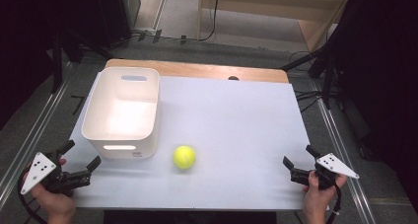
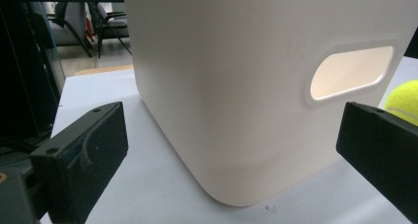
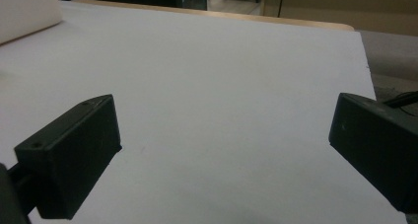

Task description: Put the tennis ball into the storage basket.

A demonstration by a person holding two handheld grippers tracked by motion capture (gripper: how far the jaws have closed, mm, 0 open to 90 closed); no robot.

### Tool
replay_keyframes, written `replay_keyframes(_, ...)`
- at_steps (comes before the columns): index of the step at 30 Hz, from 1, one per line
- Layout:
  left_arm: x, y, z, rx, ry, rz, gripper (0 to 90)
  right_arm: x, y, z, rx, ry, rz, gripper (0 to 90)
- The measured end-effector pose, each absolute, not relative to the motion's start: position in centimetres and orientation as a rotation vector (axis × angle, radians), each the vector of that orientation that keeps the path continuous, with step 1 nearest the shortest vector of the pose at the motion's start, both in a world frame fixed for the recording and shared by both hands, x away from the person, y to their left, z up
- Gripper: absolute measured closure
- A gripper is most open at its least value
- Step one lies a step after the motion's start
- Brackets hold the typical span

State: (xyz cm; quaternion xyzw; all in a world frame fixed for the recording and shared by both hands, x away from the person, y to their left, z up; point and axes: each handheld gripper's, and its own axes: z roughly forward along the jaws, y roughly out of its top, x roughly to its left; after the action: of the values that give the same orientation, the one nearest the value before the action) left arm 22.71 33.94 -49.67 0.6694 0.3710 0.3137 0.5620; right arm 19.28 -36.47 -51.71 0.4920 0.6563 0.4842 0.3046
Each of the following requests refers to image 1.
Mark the person's left hand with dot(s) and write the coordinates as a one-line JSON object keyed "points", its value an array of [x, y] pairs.
{"points": [[59, 207]]}

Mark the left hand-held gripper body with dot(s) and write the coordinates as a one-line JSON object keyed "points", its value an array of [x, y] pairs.
{"points": [[36, 171]]}

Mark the white table sheet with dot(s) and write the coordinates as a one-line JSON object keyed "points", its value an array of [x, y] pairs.
{"points": [[230, 118]]}

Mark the black tripod stand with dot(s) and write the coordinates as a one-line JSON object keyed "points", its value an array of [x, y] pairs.
{"points": [[327, 69]]}

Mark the dark cabinet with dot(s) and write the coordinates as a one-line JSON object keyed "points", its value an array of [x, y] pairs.
{"points": [[115, 13]]}

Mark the yellow tennis ball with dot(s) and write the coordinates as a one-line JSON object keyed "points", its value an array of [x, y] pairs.
{"points": [[184, 157]]}

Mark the person's right hand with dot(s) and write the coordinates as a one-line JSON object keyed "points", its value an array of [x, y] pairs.
{"points": [[315, 201]]}

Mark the black metal stand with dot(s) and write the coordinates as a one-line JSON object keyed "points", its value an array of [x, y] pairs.
{"points": [[57, 62]]}

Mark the light wooden shelf unit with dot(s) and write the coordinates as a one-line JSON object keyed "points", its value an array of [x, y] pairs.
{"points": [[263, 7]]}

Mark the white plastic storage bin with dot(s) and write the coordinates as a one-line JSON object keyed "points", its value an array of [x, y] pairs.
{"points": [[121, 118]]}

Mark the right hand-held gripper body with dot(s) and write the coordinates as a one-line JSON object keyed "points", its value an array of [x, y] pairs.
{"points": [[335, 164]]}

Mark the white power strip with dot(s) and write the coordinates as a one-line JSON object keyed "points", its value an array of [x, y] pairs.
{"points": [[146, 30]]}

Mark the wooden table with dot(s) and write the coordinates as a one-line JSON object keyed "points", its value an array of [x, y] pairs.
{"points": [[197, 70]]}

